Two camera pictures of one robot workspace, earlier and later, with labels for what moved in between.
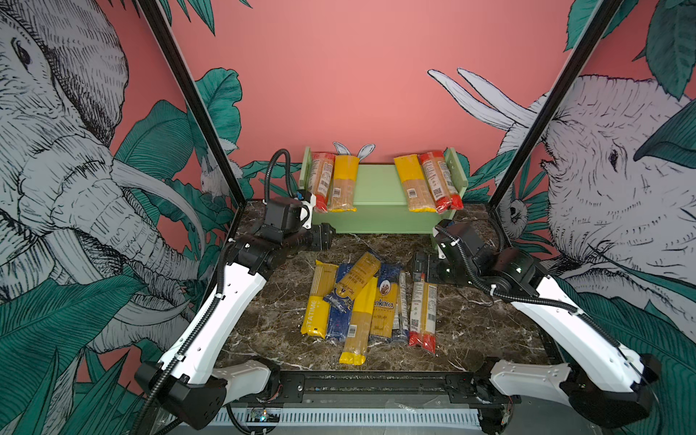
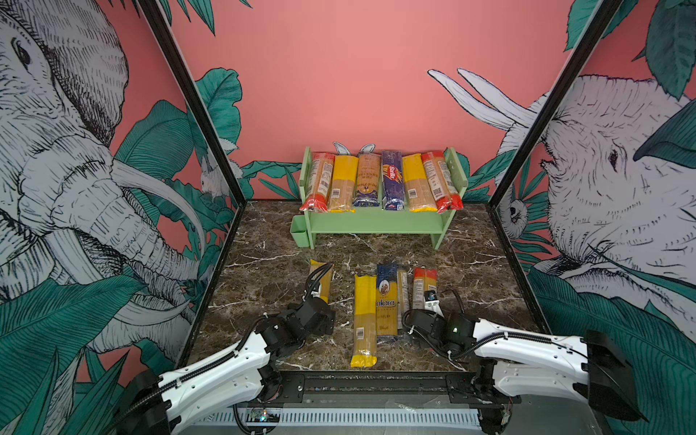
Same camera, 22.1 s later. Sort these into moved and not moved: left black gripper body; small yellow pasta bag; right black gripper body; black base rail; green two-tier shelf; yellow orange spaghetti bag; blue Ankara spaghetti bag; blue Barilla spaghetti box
Moved: small yellow pasta bag; right black gripper body; blue Barilla spaghetti box; left black gripper body
Not moved: black base rail; blue Ankara spaghetti bag; yellow orange spaghetti bag; green two-tier shelf
